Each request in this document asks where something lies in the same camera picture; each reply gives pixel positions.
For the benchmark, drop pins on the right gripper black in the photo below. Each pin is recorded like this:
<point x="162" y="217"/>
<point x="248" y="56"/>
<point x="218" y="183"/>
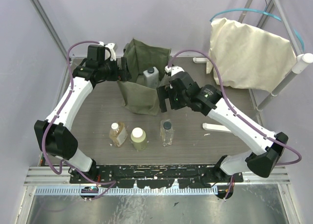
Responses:
<point x="163" y="94"/>

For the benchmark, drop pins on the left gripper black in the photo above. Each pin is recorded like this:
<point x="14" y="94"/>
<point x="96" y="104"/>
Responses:
<point x="123" y="69"/>

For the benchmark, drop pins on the white square bottle black cap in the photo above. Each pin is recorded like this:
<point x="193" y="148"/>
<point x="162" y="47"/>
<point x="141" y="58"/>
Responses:
<point x="151" y="77"/>

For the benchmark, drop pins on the clear square bottle black cap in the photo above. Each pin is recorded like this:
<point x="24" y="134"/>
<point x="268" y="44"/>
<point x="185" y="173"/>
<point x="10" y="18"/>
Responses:
<point x="166" y="132"/>

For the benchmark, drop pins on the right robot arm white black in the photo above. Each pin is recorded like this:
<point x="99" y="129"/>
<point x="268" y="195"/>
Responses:
<point x="265" y="146"/>

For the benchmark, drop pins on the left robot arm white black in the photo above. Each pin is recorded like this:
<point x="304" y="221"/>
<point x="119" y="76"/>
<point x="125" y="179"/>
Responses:
<point x="54" y="133"/>

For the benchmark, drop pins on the cream cloth bag on rack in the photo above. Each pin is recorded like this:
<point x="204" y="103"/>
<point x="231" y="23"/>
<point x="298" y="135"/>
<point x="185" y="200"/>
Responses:
<point x="246" y="57"/>

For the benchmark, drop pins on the yellow-green round bottle white cap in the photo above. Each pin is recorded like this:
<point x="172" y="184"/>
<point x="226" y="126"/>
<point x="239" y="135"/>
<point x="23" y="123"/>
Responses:
<point x="138" y="138"/>

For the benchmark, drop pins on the amber bottle white cap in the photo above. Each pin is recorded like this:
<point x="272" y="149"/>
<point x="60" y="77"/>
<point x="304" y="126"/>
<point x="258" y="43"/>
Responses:
<point x="118" y="133"/>

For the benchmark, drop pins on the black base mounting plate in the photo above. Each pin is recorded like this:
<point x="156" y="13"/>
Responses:
<point x="158" y="176"/>

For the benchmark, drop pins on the teal plastic hanger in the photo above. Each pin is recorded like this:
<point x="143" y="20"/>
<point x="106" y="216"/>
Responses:
<point x="263" y="13"/>

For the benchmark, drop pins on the white grey clothes rack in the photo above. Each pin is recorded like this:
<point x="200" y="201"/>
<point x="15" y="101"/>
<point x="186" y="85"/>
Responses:
<point x="302" y="61"/>

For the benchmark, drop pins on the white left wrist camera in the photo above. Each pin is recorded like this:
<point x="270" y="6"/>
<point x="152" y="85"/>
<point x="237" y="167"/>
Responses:
<point x="110" y="49"/>

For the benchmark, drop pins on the aluminium frame rail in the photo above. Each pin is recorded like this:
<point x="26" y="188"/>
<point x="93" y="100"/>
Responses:
<point x="69" y="182"/>

